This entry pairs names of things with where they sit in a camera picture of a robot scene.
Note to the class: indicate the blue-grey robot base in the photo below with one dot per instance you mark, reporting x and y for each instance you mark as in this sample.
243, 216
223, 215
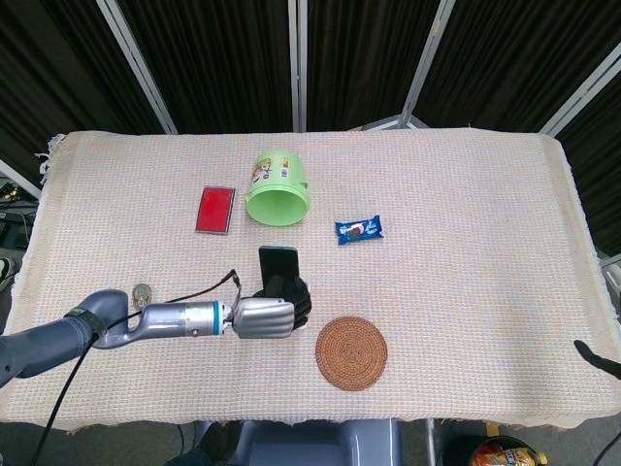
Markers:
320, 444

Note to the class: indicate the red rectangular case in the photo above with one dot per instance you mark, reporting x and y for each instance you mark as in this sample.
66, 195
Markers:
215, 211

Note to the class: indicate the black rounded object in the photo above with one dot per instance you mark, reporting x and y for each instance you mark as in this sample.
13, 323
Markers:
208, 446

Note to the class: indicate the green plastic bucket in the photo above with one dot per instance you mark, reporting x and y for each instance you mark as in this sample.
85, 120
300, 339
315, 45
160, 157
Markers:
277, 206

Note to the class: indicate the black smartphone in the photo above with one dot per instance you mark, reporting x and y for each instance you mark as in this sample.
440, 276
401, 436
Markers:
277, 262

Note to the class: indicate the black pleated screen panel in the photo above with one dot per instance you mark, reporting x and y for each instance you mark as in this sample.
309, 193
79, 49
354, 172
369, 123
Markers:
524, 58
599, 170
364, 58
53, 73
213, 63

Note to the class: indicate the blue cookie packet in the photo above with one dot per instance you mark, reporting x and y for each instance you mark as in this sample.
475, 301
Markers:
359, 230

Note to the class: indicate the grey metal frame foot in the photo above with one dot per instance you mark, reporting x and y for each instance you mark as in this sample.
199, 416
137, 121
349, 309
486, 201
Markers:
612, 274

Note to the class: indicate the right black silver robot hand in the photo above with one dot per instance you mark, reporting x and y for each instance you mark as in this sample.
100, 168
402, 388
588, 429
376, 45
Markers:
604, 359

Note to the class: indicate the beige woven tablecloth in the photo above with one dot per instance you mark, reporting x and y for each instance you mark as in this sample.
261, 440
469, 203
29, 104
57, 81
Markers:
436, 301

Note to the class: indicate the round brown woven coaster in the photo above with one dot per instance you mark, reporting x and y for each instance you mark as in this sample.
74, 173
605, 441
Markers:
351, 353

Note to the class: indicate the white black shoe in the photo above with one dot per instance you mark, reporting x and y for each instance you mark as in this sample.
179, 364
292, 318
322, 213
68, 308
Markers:
6, 272

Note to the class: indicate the black round bin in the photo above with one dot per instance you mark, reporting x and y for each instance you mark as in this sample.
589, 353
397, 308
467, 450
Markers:
458, 449

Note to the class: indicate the grey screen frame post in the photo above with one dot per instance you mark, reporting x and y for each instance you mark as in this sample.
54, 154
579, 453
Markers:
427, 63
582, 92
14, 175
136, 63
298, 63

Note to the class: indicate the orange snack bag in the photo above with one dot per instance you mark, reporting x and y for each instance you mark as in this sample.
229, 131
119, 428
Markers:
509, 456

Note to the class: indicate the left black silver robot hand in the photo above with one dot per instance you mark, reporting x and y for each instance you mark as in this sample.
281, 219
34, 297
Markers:
264, 320

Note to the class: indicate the correction tape dispenser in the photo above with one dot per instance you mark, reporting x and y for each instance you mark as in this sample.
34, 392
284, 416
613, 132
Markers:
142, 292

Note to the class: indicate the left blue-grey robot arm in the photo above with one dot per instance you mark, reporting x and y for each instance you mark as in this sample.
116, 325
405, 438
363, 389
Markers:
170, 320

